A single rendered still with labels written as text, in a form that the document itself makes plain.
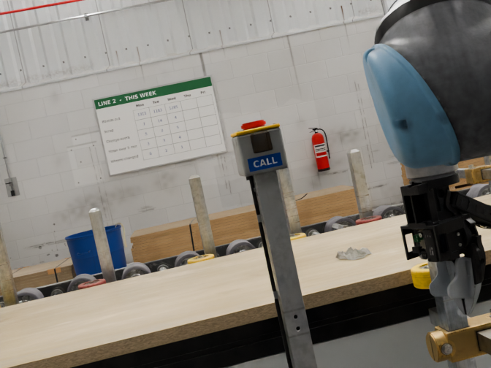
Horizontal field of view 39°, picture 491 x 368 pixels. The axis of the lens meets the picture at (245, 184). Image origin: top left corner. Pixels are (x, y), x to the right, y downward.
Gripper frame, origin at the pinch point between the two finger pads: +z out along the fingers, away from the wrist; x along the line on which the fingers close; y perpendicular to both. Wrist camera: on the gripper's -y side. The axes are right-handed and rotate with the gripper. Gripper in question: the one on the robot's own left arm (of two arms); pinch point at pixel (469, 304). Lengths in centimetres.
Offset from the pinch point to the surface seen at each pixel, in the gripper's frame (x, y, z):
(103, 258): -132, 14, -6
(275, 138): -14.5, 18.4, -30.4
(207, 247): -120, -16, -2
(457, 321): -7.5, -4.1, 4.9
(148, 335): -45, 35, 0
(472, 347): -6.3, -5.1, 9.5
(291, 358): -19.6, 20.8, 4.6
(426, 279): -19.7, -10.4, 0.3
